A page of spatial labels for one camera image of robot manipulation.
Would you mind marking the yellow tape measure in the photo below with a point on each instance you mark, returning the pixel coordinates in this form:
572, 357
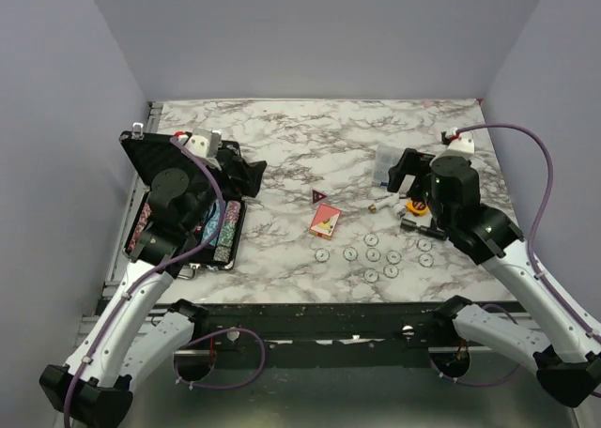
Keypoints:
416, 208

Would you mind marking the clear plastic screw organizer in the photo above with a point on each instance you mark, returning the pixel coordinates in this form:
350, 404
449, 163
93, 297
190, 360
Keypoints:
386, 158

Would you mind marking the black mounting rail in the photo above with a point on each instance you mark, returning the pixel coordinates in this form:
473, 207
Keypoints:
244, 336

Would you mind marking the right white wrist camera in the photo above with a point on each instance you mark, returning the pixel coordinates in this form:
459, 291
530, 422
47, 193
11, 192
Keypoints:
458, 144

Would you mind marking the black poker chip case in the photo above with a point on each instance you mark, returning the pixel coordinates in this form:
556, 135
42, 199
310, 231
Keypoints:
183, 208

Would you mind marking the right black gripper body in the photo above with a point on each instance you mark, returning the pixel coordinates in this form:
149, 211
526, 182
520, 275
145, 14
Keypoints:
419, 164

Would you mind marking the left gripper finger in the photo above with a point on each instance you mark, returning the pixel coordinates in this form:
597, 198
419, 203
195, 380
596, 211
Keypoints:
250, 186
254, 170

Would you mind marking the white poker chip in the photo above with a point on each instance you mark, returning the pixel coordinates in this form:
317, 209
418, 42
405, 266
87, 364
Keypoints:
373, 254
393, 257
425, 260
424, 245
371, 240
322, 255
350, 254
390, 271
371, 275

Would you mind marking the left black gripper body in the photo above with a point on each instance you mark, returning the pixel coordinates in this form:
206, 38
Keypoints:
232, 183

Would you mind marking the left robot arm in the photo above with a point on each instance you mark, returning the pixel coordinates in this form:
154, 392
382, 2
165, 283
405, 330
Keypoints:
95, 385

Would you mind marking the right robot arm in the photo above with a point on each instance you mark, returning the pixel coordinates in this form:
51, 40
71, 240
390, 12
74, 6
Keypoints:
564, 353

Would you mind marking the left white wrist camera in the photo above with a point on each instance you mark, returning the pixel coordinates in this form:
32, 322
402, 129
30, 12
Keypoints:
202, 142

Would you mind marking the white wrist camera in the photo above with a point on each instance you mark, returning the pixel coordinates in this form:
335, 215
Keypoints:
202, 142
458, 144

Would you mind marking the triangular all-in button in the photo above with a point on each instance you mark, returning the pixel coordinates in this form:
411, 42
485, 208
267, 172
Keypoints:
317, 197

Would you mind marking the red playing card deck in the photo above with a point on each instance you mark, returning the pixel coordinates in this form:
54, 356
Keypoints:
324, 222

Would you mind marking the white plastic faucet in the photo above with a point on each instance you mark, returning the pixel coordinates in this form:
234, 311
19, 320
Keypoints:
396, 202

